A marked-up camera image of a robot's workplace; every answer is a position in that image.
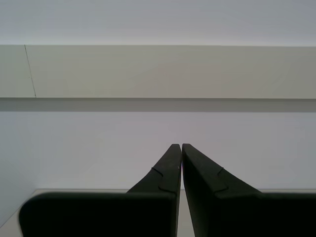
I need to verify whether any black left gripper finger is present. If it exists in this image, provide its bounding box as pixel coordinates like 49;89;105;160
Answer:
182;143;316;237
19;144;183;237

